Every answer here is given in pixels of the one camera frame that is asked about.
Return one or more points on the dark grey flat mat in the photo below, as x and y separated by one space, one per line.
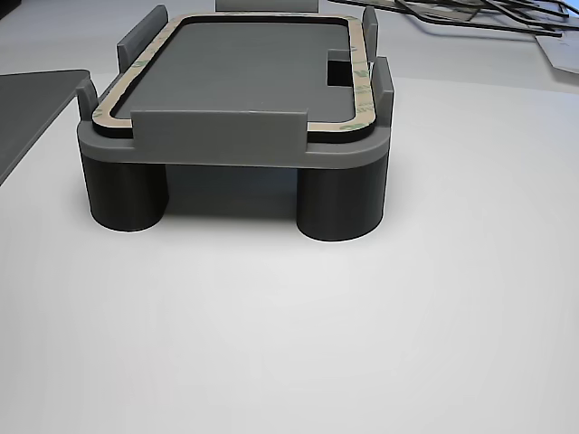
27 113

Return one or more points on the beige rectangular adhesive frame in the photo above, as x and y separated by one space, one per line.
362 81

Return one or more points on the grey rectangular holder with tabs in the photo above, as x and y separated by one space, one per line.
217 131

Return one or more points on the light grey flat sheet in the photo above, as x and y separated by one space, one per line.
563 54

